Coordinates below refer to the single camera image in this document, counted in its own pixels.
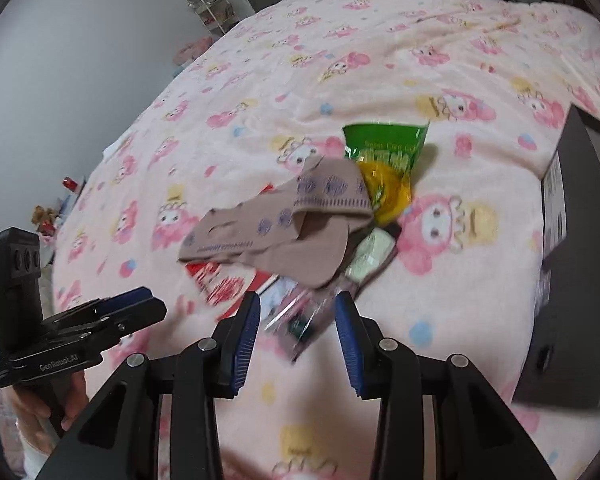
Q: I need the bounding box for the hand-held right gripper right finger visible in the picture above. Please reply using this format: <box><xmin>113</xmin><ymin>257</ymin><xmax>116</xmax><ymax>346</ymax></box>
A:
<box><xmin>334</xmin><ymin>291</ymin><xmax>558</xmax><ymax>480</ymax></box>

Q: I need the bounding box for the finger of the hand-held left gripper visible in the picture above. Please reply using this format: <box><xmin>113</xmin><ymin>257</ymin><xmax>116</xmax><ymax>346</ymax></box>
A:
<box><xmin>42</xmin><ymin>298</ymin><xmax>167</xmax><ymax>357</ymax></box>
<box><xmin>45</xmin><ymin>287</ymin><xmax>154</xmax><ymax>322</ymax></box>

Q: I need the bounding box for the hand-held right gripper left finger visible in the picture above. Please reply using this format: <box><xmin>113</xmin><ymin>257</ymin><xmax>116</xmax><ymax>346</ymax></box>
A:
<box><xmin>42</xmin><ymin>291</ymin><xmax>262</xmax><ymax>480</ymax></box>

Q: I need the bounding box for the clear plastic packet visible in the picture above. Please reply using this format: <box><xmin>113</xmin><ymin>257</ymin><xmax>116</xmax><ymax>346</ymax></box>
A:
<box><xmin>262</xmin><ymin>280</ymin><xmax>361</xmax><ymax>365</ymax></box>

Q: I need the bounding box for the red packet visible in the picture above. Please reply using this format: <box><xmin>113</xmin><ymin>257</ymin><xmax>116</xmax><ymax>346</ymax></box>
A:
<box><xmin>186</xmin><ymin>182</ymin><xmax>277</xmax><ymax>322</ymax></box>

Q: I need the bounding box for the pale green packet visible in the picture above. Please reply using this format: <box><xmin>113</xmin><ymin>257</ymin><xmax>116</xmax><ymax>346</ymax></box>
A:
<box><xmin>344</xmin><ymin>222</ymin><xmax>403</xmax><ymax>286</ymax></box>

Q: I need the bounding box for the beige patterned sock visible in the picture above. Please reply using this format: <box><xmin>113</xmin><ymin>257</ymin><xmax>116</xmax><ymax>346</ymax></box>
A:
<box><xmin>179</xmin><ymin>156</ymin><xmax>376</xmax><ymax>266</ymax></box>
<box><xmin>240</xmin><ymin>212</ymin><xmax>352</xmax><ymax>289</ymax></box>

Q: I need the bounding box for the green snack packet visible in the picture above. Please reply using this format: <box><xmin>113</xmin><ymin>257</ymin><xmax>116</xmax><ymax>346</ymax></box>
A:
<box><xmin>341</xmin><ymin>121</ymin><xmax>431</xmax><ymax>226</ymax></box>

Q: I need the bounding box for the black cardboard box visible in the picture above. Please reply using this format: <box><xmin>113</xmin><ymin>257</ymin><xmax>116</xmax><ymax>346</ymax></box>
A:
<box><xmin>512</xmin><ymin>102</ymin><xmax>600</xmax><ymax>411</ymax></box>

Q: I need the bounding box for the person's left hand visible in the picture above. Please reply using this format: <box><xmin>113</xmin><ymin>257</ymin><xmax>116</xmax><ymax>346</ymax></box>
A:
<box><xmin>10</xmin><ymin>367</ymin><xmax>90</xmax><ymax>442</ymax></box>

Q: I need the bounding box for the brown teddy bear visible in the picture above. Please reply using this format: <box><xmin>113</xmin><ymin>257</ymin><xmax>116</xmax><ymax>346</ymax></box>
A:
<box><xmin>31</xmin><ymin>205</ymin><xmax>62</xmax><ymax>235</ymax></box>

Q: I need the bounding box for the pink cartoon printed blanket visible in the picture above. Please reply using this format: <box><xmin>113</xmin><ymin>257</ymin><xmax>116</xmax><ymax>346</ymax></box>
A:
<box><xmin>50</xmin><ymin>0</ymin><xmax>600</xmax><ymax>480</ymax></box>

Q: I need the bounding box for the pink plush toy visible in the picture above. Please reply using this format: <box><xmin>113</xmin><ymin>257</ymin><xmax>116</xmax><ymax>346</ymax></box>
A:
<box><xmin>172</xmin><ymin>35</ymin><xmax>216</xmax><ymax>68</ymax></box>

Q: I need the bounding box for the white wire shelf rack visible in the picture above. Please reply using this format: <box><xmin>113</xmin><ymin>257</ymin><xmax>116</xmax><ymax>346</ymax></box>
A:
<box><xmin>177</xmin><ymin>0</ymin><xmax>242</xmax><ymax>37</ymax></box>

